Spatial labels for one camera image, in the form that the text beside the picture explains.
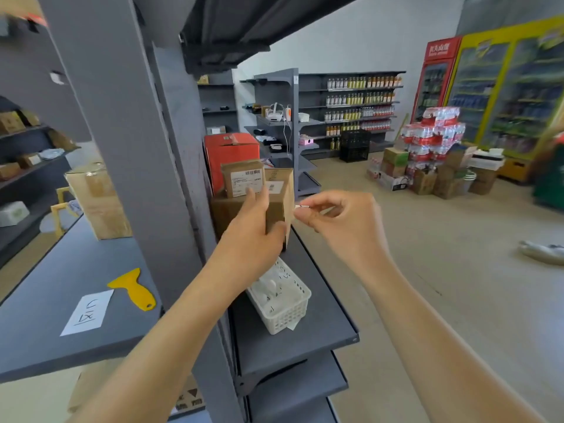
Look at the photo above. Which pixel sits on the dark shelf unit with parcels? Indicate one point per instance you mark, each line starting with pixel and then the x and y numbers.
pixel 26 162

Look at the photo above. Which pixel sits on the small white tape piece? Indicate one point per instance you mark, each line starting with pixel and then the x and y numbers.
pixel 303 207

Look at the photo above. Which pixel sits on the stack of water bottle packs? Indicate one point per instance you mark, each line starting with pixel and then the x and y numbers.
pixel 434 132

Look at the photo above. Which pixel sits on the red drinks fridge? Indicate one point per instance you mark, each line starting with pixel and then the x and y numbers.
pixel 434 79

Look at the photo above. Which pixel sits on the person's right hand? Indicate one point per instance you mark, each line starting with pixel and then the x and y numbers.
pixel 352 229

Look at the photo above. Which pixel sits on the yellow drinks fridge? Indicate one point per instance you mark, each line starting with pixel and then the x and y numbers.
pixel 506 96

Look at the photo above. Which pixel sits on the person's right thumb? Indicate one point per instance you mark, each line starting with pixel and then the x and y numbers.
pixel 310 221

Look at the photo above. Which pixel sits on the white handwritten paper note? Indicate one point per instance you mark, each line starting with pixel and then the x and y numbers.
pixel 88 312

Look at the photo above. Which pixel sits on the person's right forearm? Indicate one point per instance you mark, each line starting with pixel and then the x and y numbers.
pixel 440 348

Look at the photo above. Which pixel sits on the pink tissue box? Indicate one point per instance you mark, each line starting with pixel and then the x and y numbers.
pixel 306 140

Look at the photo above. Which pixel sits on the white foam block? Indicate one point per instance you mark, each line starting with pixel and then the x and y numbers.
pixel 13 214

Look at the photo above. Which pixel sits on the pile of cardboard boxes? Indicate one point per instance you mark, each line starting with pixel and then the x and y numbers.
pixel 440 176

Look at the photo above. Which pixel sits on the black plastic crate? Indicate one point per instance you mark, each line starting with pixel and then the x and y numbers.
pixel 354 146

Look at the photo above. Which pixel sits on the grey cloth bundle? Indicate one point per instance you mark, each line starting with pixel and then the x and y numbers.
pixel 544 253

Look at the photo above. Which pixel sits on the cardboard box with black symbols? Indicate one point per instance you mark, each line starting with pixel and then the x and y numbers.
pixel 187 396

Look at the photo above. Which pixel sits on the green bin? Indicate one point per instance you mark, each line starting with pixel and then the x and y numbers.
pixel 550 180

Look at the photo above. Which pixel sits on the large brown cardboard box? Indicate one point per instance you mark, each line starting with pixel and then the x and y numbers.
pixel 278 202

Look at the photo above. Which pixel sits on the rows of bottles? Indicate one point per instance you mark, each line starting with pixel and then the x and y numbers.
pixel 361 103

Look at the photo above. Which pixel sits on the grey freestanding shelf unit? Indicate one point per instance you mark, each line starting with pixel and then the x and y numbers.
pixel 282 127

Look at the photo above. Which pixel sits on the person's left forearm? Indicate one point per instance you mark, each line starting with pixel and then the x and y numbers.
pixel 176 339

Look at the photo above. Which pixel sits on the person's left hand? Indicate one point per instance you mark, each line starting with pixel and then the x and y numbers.
pixel 246 242

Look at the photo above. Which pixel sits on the taped brown cardboard box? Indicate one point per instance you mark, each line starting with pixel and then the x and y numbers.
pixel 99 202

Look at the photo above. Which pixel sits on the white plastic basket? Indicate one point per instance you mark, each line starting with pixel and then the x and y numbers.
pixel 282 303

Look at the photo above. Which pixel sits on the yellow plastic scraper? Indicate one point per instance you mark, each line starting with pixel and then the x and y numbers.
pixel 134 288

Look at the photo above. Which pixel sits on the tall grey metal shelf unit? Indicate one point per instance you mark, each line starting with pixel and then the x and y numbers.
pixel 132 127

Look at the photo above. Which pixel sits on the small labelled cardboard box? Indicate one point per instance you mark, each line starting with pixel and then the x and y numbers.
pixel 240 176

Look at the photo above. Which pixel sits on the person's left thumb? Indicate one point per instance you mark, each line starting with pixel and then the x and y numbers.
pixel 276 235

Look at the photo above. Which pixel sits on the yellow wooden frame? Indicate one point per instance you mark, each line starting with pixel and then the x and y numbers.
pixel 59 211

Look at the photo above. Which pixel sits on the dark wall shelf unit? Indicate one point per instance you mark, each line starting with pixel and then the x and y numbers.
pixel 308 92

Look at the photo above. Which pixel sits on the red cardboard box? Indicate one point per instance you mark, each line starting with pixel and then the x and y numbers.
pixel 229 147

